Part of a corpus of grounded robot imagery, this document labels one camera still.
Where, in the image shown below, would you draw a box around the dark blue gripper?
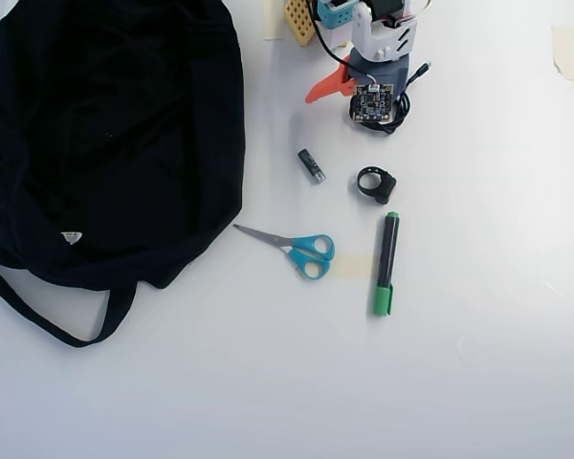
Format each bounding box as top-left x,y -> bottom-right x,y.
304,47 -> 410,105

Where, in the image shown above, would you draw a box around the black fabric bag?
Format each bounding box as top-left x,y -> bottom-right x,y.
0,0 -> 248,350

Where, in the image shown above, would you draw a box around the yellow perforated block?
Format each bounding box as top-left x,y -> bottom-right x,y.
283,0 -> 317,48

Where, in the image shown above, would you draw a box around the black battery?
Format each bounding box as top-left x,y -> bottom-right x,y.
297,148 -> 328,185

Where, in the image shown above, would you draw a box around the green and black marker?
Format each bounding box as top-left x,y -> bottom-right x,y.
372,210 -> 403,317

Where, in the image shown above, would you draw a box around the camera circuit board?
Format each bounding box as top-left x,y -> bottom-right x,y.
348,81 -> 395,125

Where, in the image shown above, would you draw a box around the thin black arm wire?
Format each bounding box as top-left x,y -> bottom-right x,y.
307,0 -> 351,66

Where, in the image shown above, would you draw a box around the black ring strap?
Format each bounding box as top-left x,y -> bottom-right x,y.
354,164 -> 398,208

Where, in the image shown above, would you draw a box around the blue-handled scissors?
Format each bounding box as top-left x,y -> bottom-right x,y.
232,223 -> 337,282

